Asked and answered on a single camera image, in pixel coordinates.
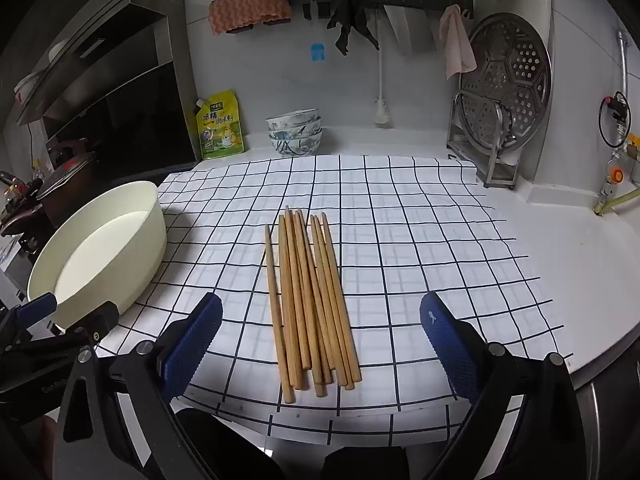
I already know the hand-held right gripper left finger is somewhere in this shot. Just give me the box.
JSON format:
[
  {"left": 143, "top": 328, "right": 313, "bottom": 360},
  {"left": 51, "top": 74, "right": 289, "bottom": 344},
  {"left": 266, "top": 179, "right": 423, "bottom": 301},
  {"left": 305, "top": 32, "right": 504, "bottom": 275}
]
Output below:
[{"left": 50, "top": 292, "right": 223, "bottom": 480}]

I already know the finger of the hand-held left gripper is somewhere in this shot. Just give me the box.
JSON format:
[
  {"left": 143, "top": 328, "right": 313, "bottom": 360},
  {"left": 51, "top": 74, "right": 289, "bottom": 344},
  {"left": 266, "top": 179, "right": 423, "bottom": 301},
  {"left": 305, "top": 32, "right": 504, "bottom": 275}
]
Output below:
[
  {"left": 10, "top": 301, "right": 121, "bottom": 361},
  {"left": 0, "top": 292, "right": 58, "bottom": 343}
]

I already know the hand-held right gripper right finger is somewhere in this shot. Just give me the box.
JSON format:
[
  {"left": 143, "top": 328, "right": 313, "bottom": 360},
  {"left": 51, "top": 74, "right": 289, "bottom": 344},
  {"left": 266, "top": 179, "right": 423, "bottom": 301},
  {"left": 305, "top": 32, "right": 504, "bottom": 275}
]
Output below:
[{"left": 419, "top": 291, "right": 596, "bottom": 480}]

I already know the white round basin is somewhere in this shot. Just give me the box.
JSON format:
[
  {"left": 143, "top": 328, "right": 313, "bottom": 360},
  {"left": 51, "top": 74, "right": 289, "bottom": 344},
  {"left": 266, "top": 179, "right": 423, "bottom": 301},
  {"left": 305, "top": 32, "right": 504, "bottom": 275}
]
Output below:
[{"left": 26, "top": 181, "right": 168, "bottom": 331}]

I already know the pile of wooden chopsticks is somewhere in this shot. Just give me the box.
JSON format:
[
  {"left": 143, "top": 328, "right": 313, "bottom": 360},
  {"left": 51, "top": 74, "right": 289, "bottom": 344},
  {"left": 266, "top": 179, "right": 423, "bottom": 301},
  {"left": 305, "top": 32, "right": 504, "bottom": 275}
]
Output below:
[{"left": 264, "top": 205, "right": 363, "bottom": 405}]

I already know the white black-checked cloth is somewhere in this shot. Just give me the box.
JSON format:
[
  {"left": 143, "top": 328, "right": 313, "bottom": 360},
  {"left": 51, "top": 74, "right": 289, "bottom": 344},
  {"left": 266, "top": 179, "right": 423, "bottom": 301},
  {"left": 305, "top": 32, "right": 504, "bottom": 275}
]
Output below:
[{"left": 92, "top": 154, "right": 576, "bottom": 448}]

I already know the brown pot with lid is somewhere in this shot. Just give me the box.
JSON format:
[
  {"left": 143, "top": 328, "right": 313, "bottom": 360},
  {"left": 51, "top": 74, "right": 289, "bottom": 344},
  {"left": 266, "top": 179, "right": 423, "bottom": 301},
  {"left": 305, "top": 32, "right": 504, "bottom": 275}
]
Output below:
[{"left": 35, "top": 137, "right": 98, "bottom": 211}]

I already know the steel plate rack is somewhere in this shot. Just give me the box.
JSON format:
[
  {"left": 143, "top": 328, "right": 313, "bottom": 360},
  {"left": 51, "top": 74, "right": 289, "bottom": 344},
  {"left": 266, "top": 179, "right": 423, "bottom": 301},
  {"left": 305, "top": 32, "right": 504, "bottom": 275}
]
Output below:
[{"left": 446, "top": 90, "right": 521, "bottom": 190}]

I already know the black range hood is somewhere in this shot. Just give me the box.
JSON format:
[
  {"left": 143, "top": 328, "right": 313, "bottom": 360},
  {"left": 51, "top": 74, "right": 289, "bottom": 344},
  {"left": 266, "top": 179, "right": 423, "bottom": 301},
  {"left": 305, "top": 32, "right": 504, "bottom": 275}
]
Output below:
[{"left": 15, "top": 0, "right": 198, "bottom": 183}]

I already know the yellow seasoning pouch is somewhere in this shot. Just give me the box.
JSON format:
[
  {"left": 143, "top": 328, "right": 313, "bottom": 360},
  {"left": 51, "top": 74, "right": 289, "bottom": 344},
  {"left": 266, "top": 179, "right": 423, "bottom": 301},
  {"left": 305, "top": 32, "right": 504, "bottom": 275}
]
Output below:
[{"left": 194, "top": 90, "right": 246, "bottom": 161}]

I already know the white dish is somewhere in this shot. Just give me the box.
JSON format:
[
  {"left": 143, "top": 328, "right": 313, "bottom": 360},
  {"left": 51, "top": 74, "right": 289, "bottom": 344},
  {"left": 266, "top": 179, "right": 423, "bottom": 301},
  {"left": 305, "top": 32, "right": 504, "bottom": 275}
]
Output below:
[{"left": 14, "top": 71, "right": 47, "bottom": 106}]

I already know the blue floral ceramic bowl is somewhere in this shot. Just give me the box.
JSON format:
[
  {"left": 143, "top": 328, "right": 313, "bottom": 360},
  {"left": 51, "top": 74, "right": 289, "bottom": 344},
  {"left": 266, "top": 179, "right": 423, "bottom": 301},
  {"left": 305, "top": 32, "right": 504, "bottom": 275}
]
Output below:
[
  {"left": 270, "top": 135, "right": 322, "bottom": 157},
  {"left": 267, "top": 127, "right": 323, "bottom": 142},
  {"left": 266, "top": 108, "right": 321, "bottom": 133}
]

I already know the gas valve with yellow pipe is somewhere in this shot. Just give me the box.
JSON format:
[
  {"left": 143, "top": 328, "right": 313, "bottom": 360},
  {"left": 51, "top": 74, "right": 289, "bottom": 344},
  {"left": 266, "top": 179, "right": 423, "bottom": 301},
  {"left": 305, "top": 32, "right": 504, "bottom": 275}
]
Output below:
[{"left": 594, "top": 132, "right": 640, "bottom": 217}]

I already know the perforated steel steamer plate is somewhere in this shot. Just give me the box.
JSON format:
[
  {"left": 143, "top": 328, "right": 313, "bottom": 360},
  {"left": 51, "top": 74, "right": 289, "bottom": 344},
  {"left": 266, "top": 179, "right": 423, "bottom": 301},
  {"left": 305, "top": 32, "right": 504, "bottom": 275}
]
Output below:
[{"left": 459, "top": 12, "right": 552, "bottom": 148}]

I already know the pink hanging towel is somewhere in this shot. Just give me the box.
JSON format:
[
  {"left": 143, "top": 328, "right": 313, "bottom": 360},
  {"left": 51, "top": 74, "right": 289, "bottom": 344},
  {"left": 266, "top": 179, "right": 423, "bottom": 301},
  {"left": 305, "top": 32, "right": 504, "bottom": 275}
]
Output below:
[{"left": 439, "top": 4, "right": 478, "bottom": 80}]

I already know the steel cleaver blade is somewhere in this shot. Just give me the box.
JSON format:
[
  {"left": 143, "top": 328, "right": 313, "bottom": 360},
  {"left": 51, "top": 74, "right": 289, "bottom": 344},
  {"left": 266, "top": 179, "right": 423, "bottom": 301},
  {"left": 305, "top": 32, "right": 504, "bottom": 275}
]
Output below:
[{"left": 390, "top": 7, "right": 441, "bottom": 56}]

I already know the black hanging rag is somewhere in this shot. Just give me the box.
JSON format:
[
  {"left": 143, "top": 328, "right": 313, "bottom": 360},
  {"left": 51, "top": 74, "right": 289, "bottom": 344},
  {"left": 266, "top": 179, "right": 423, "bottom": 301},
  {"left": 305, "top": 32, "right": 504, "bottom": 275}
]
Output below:
[{"left": 326, "top": 0, "right": 382, "bottom": 57}]

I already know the orange wavy dishcloth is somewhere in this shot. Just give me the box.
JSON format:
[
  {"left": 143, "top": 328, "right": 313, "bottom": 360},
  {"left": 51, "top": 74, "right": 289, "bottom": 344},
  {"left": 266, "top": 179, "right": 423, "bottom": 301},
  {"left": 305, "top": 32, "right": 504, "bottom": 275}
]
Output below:
[{"left": 208, "top": 0, "right": 292, "bottom": 36}]

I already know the dark pan with brown handle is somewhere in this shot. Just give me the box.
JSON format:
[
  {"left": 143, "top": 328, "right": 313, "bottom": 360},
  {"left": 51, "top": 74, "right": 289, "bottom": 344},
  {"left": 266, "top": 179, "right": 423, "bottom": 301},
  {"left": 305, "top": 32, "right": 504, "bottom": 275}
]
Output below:
[{"left": 0, "top": 205, "right": 43, "bottom": 238}]

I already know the black looped cable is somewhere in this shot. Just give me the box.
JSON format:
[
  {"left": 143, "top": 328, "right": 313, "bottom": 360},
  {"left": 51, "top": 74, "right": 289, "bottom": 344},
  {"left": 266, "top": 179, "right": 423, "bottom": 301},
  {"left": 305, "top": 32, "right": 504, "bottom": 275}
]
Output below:
[{"left": 599, "top": 91, "right": 632, "bottom": 150}]

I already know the corrugated steel hose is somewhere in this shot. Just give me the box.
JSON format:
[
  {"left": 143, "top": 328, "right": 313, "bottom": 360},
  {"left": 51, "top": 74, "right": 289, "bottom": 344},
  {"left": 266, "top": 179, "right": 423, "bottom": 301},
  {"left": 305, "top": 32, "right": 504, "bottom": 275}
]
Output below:
[{"left": 616, "top": 30, "right": 632, "bottom": 106}]

